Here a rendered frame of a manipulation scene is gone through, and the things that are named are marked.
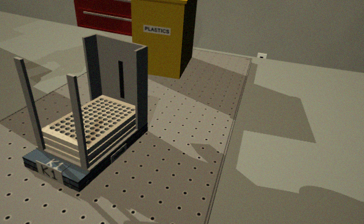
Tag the yellow plastics bin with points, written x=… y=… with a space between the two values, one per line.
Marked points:
x=167 y=28

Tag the beige well plate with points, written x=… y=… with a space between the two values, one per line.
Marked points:
x=104 y=119
x=95 y=157

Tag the dark grey plate rack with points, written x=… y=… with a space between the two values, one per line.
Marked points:
x=115 y=68

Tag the grey perforated base plate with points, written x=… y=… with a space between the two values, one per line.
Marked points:
x=168 y=176

